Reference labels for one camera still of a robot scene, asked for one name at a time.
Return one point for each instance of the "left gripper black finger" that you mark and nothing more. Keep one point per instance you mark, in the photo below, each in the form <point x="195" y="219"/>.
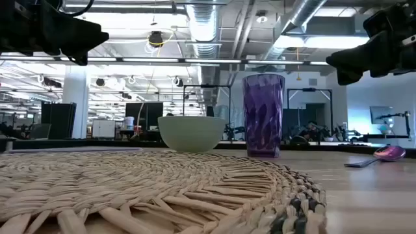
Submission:
<point x="71" y="32"/>
<point x="78" y="58"/>

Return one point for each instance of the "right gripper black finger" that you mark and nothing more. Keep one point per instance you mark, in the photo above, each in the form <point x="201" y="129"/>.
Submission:
<point x="360" y="57"/>
<point x="345" y="77"/>

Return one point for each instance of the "purple egg-shaped object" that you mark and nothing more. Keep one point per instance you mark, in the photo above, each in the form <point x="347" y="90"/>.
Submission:
<point x="390" y="153"/>

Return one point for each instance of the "purple faceted plastic tumbler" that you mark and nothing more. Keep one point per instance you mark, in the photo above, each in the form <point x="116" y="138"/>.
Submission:
<point x="263" y="117"/>

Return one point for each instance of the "pale green bowl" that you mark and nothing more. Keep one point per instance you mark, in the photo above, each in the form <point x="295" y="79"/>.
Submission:
<point x="191" y="133"/>

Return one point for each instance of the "white building pillar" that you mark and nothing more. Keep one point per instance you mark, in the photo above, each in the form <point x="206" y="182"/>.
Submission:
<point x="75" y="104"/>

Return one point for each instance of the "yellow hanging ceiling tag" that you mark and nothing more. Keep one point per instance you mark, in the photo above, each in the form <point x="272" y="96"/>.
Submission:
<point x="298" y="77"/>

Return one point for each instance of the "person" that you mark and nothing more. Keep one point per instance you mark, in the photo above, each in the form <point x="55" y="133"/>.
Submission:
<point x="310" y="131"/>

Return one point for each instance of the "black partition panel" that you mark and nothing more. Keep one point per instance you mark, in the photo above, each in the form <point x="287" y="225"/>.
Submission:
<point x="58" y="120"/>
<point x="144" y="115"/>

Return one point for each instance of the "white cabinet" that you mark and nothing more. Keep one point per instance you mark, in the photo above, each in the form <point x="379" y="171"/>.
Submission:
<point x="103" y="128"/>

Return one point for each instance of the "white bucket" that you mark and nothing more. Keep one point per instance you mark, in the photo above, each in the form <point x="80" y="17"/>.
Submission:
<point x="129" y="123"/>

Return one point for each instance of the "round woven straw placemat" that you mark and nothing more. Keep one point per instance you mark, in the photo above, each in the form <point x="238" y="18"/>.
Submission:
<point x="146" y="182"/>

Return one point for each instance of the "black metal rig frame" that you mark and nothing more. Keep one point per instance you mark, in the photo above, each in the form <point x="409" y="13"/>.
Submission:
<point x="309" y="89"/>
<point x="208" y="86"/>

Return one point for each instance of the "wall-side computer monitor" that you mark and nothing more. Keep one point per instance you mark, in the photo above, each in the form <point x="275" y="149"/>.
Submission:
<point x="381" y="114"/>

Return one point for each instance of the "black metal table frame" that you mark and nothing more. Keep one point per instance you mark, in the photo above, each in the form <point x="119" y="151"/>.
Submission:
<point x="97" y="143"/>

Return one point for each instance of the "silver ceiling air duct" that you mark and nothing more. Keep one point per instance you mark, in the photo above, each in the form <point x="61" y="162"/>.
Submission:
<point x="203" y="26"/>

